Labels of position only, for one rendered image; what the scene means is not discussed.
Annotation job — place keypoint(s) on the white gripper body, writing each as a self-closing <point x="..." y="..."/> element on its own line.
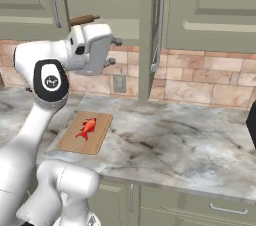
<point x="98" y="50"/>

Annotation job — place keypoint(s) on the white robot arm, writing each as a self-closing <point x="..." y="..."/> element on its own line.
<point x="43" y="113"/>

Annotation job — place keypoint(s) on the green open cabinet door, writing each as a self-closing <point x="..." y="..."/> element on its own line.
<point x="145" y="36"/>

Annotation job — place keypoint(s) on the brown wooden rolling pin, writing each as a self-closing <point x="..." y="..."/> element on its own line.
<point x="83" y="19"/>

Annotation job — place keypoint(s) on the wooden cutting board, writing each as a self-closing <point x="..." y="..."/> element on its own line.
<point x="96" y="130"/>

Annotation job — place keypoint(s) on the wide green cabinet door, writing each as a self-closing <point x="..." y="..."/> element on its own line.
<point x="213" y="6"/>

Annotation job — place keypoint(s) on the green base cabinet door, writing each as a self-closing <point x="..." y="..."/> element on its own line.
<point x="113" y="203"/>

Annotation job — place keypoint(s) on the black appliance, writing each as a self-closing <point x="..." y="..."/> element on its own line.
<point x="252" y="125"/>

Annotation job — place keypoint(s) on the green drawer front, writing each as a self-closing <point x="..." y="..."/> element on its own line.
<point x="186" y="210"/>

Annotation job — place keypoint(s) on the grey wall outlet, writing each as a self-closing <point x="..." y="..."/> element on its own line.
<point x="119" y="83"/>

